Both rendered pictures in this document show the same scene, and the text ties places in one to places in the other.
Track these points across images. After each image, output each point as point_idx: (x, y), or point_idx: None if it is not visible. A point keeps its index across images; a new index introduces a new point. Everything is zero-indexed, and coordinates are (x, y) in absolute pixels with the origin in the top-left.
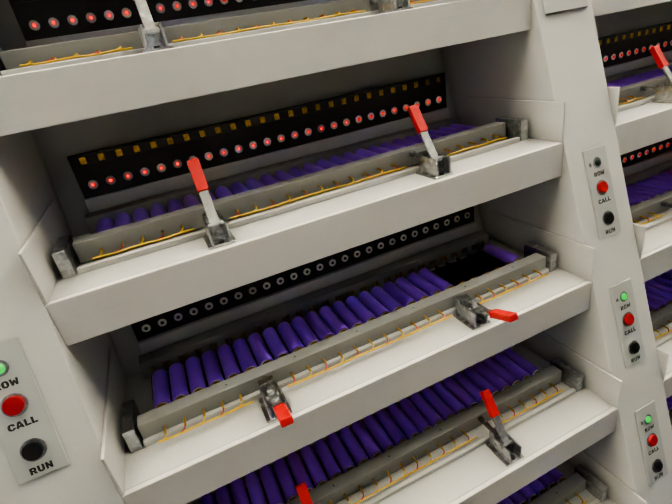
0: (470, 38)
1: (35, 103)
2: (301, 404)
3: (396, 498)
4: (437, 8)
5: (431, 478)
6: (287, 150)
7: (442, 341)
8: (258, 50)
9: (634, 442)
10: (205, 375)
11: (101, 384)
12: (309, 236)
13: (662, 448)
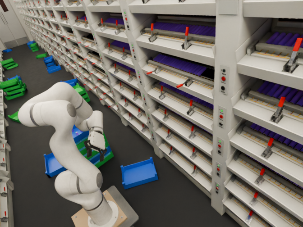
0: (197, 14)
1: (134, 9)
2: (159, 74)
3: (174, 101)
4: (186, 4)
5: (180, 104)
6: (188, 17)
7: (179, 82)
8: (154, 7)
9: (215, 141)
10: None
11: (147, 52)
12: (160, 47)
13: (222, 151)
